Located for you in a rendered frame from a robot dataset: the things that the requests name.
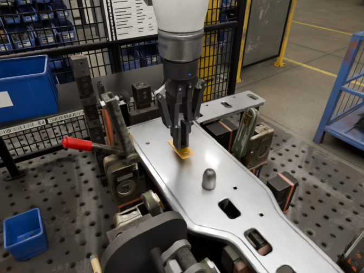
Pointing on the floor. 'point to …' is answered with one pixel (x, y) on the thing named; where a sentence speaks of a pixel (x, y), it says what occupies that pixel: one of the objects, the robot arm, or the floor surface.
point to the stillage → (358, 137)
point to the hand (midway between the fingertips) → (180, 135)
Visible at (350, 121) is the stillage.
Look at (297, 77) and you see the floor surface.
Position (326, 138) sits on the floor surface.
